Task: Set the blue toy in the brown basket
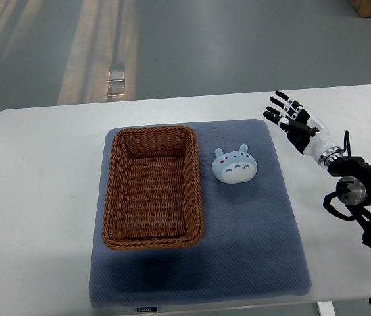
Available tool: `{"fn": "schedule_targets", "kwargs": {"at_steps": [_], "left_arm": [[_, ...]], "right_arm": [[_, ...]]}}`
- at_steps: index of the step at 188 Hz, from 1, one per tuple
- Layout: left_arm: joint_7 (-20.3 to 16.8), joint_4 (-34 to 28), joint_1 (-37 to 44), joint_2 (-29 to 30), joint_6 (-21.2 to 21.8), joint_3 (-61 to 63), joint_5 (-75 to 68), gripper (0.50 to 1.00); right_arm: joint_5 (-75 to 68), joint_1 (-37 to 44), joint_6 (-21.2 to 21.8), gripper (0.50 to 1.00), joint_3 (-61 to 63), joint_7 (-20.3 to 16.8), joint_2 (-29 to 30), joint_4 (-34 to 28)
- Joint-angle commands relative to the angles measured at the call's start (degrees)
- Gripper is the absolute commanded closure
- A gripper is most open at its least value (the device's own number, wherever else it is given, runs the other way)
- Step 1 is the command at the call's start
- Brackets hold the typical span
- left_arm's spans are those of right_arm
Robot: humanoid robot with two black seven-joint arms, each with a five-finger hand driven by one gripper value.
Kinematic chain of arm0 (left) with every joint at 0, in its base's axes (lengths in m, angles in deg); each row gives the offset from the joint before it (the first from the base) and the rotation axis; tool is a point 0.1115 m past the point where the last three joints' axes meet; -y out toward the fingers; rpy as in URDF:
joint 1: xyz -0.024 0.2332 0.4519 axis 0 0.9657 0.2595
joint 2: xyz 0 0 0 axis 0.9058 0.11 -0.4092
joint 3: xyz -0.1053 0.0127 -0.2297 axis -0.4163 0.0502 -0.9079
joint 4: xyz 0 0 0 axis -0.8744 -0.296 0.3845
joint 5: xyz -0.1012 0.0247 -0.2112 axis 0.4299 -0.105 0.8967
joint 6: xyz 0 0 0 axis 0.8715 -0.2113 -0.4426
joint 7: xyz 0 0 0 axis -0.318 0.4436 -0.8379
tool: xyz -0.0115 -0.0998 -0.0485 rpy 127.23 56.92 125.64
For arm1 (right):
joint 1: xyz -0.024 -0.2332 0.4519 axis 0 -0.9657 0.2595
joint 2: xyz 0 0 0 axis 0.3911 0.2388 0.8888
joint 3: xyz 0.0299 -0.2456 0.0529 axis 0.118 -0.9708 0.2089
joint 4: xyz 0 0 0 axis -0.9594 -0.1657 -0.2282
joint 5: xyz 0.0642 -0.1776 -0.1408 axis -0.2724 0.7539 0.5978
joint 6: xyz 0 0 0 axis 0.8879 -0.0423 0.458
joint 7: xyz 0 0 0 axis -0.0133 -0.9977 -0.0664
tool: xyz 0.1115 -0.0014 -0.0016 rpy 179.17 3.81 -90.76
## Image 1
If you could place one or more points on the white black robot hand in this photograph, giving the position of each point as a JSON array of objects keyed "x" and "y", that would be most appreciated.
[{"x": 304, "y": 130}]

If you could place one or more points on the blue plush toy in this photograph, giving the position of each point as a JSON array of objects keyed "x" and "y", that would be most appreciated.
[{"x": 234, "y": 167}]

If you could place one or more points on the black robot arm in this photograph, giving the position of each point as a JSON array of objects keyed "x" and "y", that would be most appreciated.
[{"x": 351, "y": 199}]

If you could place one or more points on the brown wicker basket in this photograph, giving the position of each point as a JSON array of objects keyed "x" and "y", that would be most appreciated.
[{"x": 153, "y": 197}]

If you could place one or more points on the blue grey cushion mat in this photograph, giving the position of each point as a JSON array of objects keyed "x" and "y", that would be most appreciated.
[{"x": 251, "y": 246}]

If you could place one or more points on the metal floor fixture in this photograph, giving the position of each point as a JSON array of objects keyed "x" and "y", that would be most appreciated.
[{"x": 116, "y": 80}]

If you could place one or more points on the white table leg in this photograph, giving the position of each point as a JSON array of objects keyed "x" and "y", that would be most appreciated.
[{"x": 326, "y": 308}]

